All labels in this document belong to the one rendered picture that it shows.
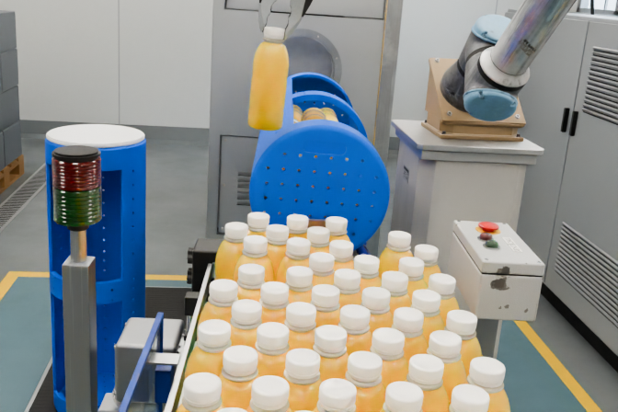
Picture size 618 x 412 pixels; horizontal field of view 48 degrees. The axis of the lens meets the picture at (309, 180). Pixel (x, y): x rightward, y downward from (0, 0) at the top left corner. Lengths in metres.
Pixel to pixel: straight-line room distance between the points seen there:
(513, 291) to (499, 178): 0.67
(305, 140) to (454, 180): 0.51
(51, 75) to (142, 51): 0.84
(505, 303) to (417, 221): 0.66
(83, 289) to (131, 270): 1.13
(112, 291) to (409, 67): 4.98
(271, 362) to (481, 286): 0.42
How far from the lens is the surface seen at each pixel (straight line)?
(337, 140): 1.37
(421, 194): 1.76
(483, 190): 1.78
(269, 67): 1.32
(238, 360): 0.79
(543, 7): 1.45
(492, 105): 1.59
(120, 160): 2.03
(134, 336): 1.34
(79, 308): 1.05
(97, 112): 6.73
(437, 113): 1.82
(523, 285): 1.16
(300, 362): 0.80
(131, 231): 2.12
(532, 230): 3.96
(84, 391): 1.11
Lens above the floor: 1.49
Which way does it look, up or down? 15 degrees down
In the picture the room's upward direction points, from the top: 4 degrees clockwise
